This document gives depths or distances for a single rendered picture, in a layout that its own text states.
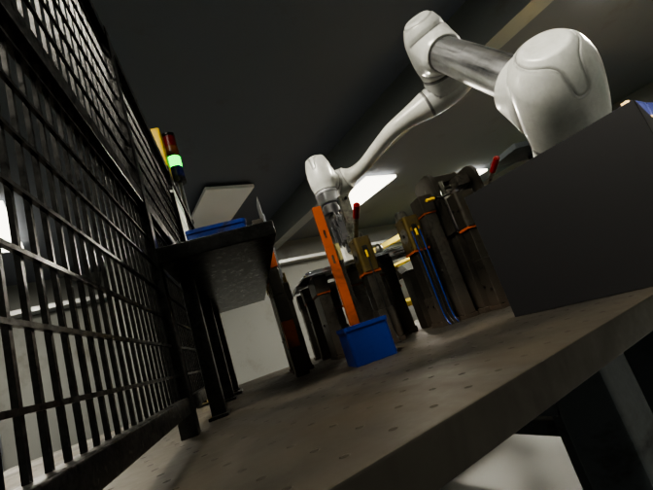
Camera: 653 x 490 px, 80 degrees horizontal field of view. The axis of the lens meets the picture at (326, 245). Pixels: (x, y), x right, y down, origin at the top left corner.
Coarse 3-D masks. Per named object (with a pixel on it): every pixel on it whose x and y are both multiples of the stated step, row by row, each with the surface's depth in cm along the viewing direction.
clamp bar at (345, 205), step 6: (342, 198) 132; (348, 198) 133; (342, 204) 132; (348, 204) 132; (342, 210) 132; (348, 210) 132; (342, 216) 133; (348, 216) 132; (348, 222) 131; (348, 228) 131; (348, 234) 133; (360, 234) 132
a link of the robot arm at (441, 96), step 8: (440, 80) 129; (448, 80) 129; (456, 80) 130; (424, 88) 138; (432, 88) 132; (440, 88) 131; (448, 88) 131; (456, 88) 132; (464, 88) 133; (432, 96) 134; (440, 96) 133; (448, 96) 133; (456, 96) 134; (432, 104) 135; (440, 104) 135; (448, 104) 135; (440, 112) 138
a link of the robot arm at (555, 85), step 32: (416, 32) 119; (448, 32) 116; (544, 32) 73; (576, 32) 70; (416, 64) 126; (448, 64) 109; (480, 64) 95; (512, 64) 76; (544, 64) 70; (576, 64) 69; (512, 96) 78; (544, 96) 72; (576, 96) 71; (608, 96) 74; (544, 128) 77; (576, 128) 75
